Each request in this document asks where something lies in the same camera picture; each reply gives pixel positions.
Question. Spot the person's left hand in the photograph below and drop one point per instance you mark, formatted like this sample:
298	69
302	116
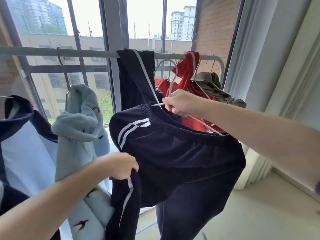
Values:
117	164

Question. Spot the person's right hand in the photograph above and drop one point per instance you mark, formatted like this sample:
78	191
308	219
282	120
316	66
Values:
182	101

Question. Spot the person's left fingers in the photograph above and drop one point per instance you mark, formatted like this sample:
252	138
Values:
130	168

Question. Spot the person's right fingers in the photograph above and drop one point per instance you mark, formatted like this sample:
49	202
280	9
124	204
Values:
172	105

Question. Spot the navy white-striped track pants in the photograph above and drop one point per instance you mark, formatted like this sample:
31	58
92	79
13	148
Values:
180	162

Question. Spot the person's right forearm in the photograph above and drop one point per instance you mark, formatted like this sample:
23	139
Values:
260	137

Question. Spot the person's left forearm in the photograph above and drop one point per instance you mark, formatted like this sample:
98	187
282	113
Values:
50	202

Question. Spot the red garment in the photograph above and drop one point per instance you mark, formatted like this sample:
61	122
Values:
190	87

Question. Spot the olive green garment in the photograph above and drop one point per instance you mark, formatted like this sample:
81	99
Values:
212	82

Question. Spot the light blue bird-print fleece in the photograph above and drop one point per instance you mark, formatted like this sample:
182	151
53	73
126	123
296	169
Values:
75	117

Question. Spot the navy and light blue jacket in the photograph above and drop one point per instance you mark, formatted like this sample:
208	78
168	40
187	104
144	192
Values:
25	152

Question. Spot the white curtain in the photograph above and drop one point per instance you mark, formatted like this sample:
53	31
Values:
275	59

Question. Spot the dark metal clothes hanger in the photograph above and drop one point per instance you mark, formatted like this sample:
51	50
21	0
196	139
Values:
62	66

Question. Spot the dark window frame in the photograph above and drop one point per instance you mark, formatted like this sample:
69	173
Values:
111	27

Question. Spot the grey metal clothes rail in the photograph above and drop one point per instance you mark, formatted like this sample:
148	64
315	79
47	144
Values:
87	52

